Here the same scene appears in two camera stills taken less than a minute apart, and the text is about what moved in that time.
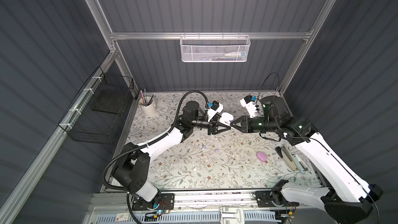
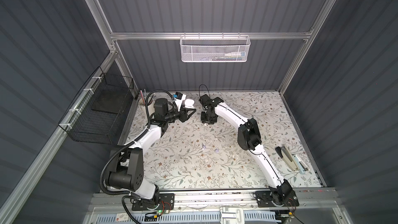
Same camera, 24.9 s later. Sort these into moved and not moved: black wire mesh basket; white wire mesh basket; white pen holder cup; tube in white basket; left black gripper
Moved: left black gripper
Not moved: black wire mesh basket; tube in white basket; white pen holder cup; white wire mesh basket
